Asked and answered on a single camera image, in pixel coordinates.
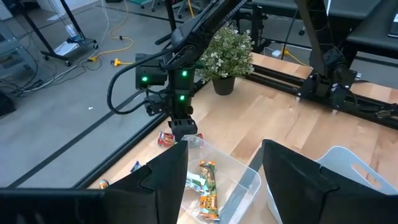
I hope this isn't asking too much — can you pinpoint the clear plastic bin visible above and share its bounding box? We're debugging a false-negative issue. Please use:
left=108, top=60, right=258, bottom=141
left=176, top=134, right=262, bottom=224

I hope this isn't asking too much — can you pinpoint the black desk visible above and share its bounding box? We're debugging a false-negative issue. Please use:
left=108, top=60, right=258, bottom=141
left=346, top=0, right=398, bottom=60

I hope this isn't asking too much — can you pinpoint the white-flowered potted plant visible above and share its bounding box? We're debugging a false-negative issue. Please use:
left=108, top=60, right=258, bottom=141
left=198, top=24, right=256, bottom=96

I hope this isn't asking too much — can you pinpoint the yellow extension cord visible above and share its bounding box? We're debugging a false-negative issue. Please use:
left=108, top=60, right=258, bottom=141
left=88, top=0, right=136, bottom=68
left=281, top=46, right=309, bottom=68

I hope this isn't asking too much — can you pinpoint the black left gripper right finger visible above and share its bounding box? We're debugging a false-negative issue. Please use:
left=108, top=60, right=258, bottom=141
left=262, top=139, right=349, bottom=224

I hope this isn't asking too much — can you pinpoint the green white granola bar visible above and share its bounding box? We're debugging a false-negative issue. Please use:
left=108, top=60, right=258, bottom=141
left=185, top=170, right=206, bottom=195

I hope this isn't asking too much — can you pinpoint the white plastic bin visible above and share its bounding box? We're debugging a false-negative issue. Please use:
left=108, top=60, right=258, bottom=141
left=266, top=145, right=398, bottom=224

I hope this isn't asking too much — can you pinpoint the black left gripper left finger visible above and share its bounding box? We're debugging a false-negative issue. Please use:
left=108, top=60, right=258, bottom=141
left=102, top=139, right=189, bottom=224

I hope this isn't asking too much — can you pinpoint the white floor cable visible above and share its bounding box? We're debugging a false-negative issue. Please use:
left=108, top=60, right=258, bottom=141
left=30, top=0, right=110, bottom=91

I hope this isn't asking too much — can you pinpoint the blue wrapped granola bar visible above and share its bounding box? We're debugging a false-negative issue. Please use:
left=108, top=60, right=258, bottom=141
left=129, top=160, right=143, bottom=174

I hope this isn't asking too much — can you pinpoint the orange green granola bar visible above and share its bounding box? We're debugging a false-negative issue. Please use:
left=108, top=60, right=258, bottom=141
left=198, top=160, right=220, bottom=222

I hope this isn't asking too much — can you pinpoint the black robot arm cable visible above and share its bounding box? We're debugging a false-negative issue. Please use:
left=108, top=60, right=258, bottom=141
left=106, top=48, right=175, bottom=116

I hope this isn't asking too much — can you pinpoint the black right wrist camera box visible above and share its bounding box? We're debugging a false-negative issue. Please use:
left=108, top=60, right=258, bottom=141
left=135, top=53, right=169, bottom=91

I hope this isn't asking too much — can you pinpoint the black wheeled stand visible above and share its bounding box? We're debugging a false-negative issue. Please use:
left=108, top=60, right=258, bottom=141
left=20, top=0, right=100, bottom=67

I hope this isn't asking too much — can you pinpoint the red wrapped granola bar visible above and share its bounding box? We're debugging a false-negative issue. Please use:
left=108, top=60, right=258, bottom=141
left=157, top=131, right=176, bottom=148

